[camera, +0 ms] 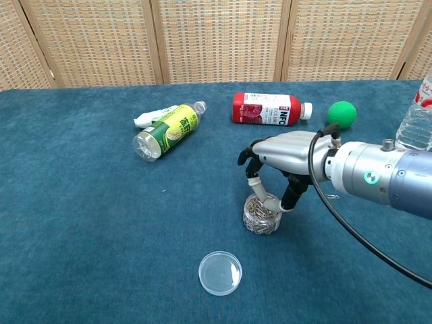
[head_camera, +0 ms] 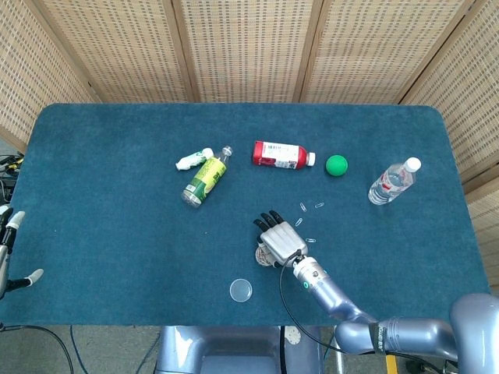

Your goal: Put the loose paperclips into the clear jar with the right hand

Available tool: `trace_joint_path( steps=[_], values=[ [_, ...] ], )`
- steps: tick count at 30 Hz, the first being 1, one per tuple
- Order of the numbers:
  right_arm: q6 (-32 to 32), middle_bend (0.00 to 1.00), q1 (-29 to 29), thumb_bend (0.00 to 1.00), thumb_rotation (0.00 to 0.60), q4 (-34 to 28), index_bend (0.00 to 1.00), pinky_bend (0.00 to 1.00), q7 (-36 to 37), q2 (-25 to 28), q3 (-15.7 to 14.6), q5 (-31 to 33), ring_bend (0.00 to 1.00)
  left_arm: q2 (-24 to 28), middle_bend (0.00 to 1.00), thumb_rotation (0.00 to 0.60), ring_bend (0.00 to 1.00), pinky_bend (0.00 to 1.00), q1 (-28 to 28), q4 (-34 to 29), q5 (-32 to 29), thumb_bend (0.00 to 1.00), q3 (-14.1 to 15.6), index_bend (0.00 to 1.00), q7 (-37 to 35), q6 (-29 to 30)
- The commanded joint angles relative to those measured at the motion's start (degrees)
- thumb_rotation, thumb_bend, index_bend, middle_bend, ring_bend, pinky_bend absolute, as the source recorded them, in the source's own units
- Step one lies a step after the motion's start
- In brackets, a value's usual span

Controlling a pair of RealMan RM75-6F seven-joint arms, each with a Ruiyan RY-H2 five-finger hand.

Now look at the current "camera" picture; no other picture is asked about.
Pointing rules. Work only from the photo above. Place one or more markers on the clear plastic lid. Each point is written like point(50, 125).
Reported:
point(220, 273)

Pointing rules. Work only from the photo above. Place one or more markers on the blue table cloth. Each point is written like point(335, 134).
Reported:
point(101, 219)

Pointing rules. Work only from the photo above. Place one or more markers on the clear jar of paperclips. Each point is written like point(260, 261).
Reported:
point(261, 222)

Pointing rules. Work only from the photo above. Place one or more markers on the woven folding screen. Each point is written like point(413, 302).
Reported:
point(219, 40)

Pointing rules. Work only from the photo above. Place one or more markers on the clear water bottle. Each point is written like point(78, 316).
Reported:
point(416, 125)

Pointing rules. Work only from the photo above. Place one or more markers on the green label plastic bottle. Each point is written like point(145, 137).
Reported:
point(172, 131)

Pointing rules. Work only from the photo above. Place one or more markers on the green ball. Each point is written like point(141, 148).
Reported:
point(342, 113)

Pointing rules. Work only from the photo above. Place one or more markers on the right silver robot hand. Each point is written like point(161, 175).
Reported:
point(287, 152)

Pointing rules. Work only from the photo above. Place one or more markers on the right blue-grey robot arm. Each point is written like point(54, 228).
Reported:
point(388, 175)

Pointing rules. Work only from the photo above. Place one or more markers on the red juice bottle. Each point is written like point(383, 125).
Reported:
point(266, 109)

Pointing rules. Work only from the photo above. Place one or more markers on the small white plastic bottle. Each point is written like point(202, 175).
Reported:
point(145, 119)

